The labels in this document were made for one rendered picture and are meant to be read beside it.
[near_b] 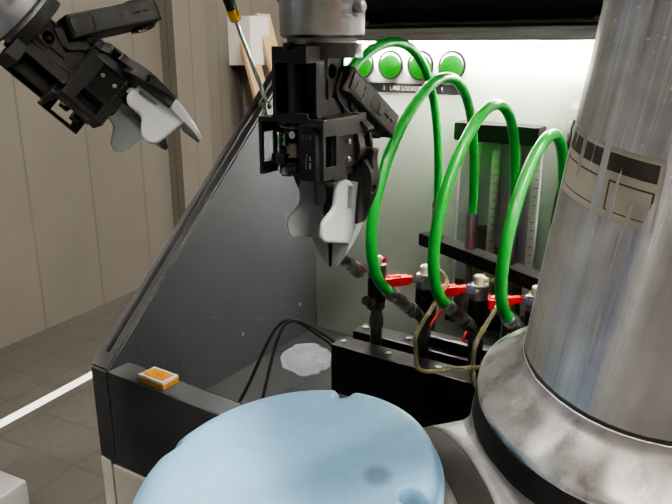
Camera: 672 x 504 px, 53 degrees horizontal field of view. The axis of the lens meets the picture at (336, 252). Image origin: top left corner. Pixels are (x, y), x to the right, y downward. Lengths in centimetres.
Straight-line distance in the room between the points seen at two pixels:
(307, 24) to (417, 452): 42
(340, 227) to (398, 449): 40
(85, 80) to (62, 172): 302
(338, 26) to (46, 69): 32
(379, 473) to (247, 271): 102
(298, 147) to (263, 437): 37
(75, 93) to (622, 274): 62
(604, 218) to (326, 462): 13
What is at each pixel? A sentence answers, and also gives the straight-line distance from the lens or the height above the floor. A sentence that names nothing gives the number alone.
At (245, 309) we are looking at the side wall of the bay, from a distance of 127.
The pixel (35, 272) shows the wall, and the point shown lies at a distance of 374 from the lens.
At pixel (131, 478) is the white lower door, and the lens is 114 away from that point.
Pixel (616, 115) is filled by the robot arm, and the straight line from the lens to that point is 22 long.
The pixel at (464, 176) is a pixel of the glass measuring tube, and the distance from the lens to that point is 118.
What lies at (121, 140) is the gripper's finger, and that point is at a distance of 85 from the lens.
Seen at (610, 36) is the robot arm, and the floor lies 141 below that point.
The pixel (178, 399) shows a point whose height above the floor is 95.
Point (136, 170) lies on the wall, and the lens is 415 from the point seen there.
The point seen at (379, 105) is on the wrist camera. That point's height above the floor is 136.
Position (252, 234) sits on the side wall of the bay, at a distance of 124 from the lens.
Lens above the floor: 141
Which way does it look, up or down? 17 degrees down
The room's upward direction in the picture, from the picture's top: straight up
